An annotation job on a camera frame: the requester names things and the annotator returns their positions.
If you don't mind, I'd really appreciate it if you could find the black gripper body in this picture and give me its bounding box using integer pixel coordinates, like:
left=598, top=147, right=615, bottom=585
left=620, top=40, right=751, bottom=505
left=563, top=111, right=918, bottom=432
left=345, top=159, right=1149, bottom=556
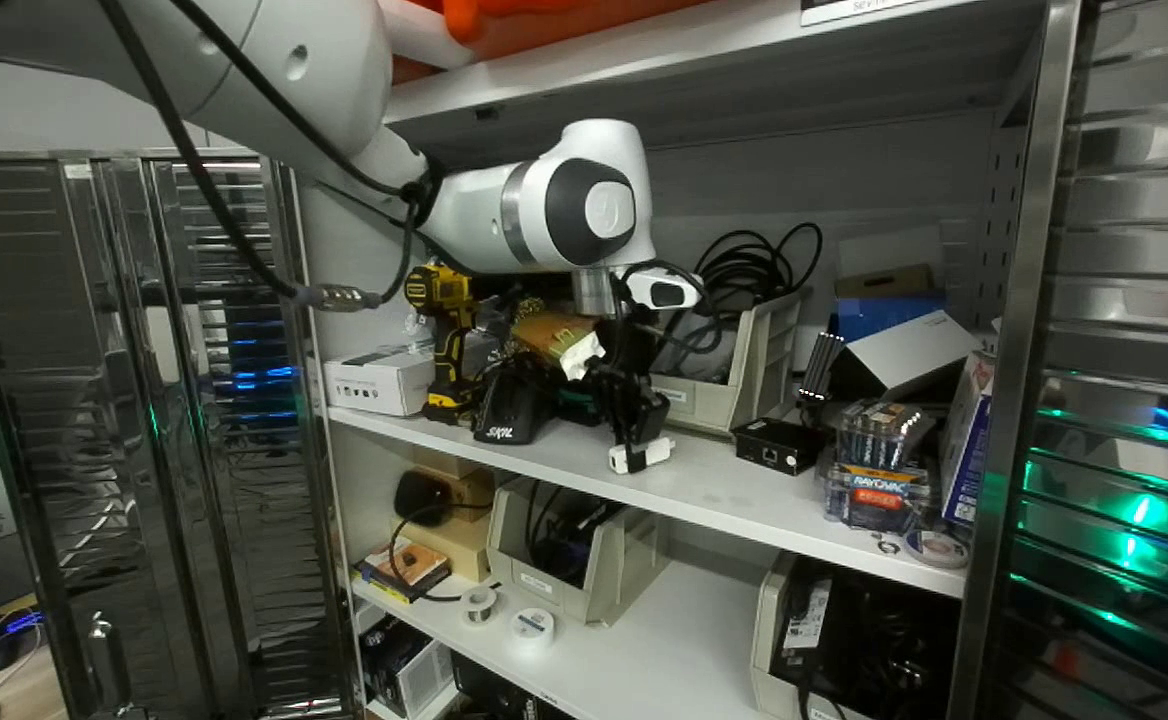
left=590, top=308, right=678, bottom=409

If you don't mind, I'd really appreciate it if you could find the small white object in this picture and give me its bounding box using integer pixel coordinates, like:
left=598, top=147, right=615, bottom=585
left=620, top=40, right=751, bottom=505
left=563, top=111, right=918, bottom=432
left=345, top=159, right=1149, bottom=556
left=604, top=429, right=680, bottom=480

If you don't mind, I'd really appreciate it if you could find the gold metallic object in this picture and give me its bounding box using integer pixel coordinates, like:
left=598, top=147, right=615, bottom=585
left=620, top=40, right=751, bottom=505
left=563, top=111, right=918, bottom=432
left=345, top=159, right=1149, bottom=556
left=509, top=301, right=610, bottom=386

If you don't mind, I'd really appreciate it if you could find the white metal shelf unit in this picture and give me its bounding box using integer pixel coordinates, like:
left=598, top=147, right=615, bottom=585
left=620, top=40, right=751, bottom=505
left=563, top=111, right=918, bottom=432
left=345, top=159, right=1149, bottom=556
left=294, top=0, right=1083, bottom=720

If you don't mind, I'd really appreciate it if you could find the small black electronics box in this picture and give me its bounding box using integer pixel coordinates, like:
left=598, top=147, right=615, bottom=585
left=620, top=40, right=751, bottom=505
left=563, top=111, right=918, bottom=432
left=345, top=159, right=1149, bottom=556
left=728, top=411, right=832, bottom=476

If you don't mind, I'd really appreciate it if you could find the white plastic box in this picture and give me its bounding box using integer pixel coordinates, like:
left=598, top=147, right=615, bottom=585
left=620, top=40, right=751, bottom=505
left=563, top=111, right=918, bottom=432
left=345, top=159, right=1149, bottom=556
left=319, top=342, right=441, bottom=421

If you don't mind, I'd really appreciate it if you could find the blue box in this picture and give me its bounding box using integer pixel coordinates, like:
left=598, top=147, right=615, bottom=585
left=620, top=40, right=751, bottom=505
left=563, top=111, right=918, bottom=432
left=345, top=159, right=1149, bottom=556
left=830, top=287, right=952, bottom=346

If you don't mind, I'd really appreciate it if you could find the orange plastic object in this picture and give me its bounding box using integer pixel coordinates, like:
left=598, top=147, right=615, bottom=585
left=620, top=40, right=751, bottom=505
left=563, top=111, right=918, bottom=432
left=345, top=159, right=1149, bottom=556
left=437, top=0, right=701, bottom=48

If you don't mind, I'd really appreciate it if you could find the gray storage bin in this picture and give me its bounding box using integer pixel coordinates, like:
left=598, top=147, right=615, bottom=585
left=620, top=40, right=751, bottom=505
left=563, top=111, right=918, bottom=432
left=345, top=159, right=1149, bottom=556
left=485, top=476, right=678, bottom=630
left=644, top=287, right=809, bottom=440

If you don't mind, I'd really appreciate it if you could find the pack of batteries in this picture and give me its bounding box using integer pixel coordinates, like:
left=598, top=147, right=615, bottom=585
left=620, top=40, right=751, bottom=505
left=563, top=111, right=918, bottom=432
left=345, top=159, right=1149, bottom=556
left=822, top=394, right=943, bottom=538

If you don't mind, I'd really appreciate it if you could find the copper circuit board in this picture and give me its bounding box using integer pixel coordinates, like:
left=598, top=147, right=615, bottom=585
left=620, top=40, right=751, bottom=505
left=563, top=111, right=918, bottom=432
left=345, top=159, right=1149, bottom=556
left=354, top=538, right=455, bottom=607

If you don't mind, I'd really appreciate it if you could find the white and gray carton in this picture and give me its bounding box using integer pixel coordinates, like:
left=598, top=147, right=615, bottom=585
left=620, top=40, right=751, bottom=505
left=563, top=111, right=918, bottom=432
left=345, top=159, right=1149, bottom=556
left=840, top=304, right=985, bottom=398

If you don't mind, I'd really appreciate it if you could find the white printed carton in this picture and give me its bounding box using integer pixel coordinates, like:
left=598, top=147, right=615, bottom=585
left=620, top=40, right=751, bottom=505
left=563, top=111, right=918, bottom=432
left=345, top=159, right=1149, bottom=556
left=931, top=334, right=1003, bottom=538

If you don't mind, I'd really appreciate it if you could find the clear tape roll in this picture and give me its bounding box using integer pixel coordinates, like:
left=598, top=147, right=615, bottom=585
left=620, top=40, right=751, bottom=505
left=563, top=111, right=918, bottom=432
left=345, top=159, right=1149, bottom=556
left=910, top=524, right=976, bottom=570

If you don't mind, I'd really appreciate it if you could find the white electronic device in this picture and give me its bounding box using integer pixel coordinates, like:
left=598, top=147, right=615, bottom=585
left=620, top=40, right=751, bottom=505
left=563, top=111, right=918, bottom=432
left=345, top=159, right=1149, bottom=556
left=357, top=612, right=465, bottom=720

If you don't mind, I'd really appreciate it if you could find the steel server rack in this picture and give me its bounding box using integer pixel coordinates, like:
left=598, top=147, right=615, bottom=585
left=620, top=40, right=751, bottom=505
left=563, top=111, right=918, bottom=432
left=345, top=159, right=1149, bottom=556
left=943, top=0, right=1168, bottom=720

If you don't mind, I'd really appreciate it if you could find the black server rack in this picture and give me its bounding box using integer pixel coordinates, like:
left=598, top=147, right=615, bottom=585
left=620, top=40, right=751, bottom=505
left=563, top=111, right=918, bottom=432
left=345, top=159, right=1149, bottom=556
left=0, top=147, right=357, bottom=720

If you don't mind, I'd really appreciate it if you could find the black coiled cable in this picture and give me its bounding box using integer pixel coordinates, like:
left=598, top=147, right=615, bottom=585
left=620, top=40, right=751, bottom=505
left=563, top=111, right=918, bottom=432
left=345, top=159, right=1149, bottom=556
left=662, top=218, right=832, bottom=369

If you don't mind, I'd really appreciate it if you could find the yellow cordless drill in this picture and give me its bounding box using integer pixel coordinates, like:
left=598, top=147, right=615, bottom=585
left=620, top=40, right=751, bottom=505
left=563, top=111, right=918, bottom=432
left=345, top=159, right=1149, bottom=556
left=400, top=260, right=485, bottom=421

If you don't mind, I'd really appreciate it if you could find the solder wire spool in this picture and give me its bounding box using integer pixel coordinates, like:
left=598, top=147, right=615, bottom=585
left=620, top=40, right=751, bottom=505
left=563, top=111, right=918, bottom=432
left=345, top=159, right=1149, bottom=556
left=461, top=579, right=509, bottom=629

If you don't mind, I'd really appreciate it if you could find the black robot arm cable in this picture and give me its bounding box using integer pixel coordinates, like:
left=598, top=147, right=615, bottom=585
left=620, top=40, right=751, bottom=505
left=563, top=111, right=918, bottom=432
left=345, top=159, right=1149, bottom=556
left=93, top=0, right=437, bottom=314

